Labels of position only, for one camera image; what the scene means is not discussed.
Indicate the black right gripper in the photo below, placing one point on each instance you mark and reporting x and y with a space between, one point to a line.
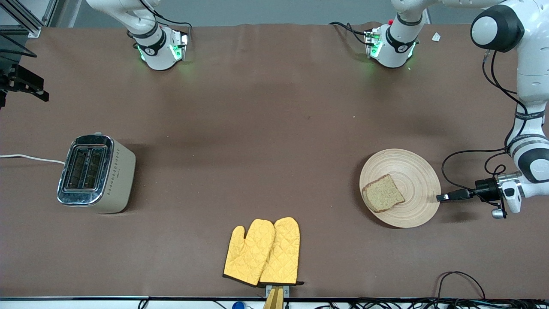
21 80

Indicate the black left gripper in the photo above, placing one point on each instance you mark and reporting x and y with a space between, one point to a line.
484 188

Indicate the round wooden plate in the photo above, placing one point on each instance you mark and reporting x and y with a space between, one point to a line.
416 184

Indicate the brown bread slice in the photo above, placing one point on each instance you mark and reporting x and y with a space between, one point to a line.
384 194

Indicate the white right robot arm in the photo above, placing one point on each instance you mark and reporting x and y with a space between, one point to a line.
156 51

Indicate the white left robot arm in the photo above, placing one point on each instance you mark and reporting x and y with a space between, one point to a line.
532 56

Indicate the beige chrome two-slot toaster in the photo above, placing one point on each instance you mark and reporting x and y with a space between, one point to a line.
116 180

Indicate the small white paper scrap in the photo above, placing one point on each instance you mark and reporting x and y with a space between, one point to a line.
436 37

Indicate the yellow quilted oven mitt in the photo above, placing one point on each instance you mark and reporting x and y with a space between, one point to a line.
248 253
285 253

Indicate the brown table cover cloth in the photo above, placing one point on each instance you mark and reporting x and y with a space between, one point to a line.
274 107

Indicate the yellow wooden stand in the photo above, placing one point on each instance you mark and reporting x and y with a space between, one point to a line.
273 300

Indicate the small blue round object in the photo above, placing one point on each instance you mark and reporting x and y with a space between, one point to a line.
238 305

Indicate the aluminium frame profile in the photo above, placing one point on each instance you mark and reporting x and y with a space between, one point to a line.
34 31

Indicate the grey metal bracket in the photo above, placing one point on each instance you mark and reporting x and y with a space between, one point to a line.
285 291

